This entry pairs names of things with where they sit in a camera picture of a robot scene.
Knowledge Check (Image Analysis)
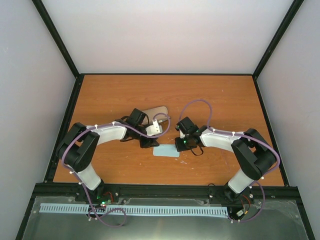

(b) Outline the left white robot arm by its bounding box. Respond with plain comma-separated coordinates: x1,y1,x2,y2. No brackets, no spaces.
56,108,163,202

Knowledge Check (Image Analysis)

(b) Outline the light blue cable duct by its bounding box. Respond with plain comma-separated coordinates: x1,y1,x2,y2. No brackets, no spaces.
38,203,228,218

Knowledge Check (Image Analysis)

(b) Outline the black aluminium frame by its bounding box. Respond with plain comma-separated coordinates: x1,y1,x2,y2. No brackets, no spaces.
15,0,315,240

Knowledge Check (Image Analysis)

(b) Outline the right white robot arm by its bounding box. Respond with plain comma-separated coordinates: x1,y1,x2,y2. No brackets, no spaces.
175,117,280,203

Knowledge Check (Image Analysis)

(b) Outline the light blue cleaning cloth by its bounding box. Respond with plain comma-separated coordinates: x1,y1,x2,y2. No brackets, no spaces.
153,144,180,158

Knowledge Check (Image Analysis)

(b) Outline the plaid glasses case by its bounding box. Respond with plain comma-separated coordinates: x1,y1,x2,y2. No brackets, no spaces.
142,106,168,125

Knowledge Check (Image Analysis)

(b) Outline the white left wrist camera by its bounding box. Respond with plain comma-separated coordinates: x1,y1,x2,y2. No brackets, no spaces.
145,119,163,137

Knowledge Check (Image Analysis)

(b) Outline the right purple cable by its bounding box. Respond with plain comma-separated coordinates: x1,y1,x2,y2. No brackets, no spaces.
178,99,280,223

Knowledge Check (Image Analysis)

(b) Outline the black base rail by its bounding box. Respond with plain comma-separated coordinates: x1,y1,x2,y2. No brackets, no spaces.
31,182,302,206

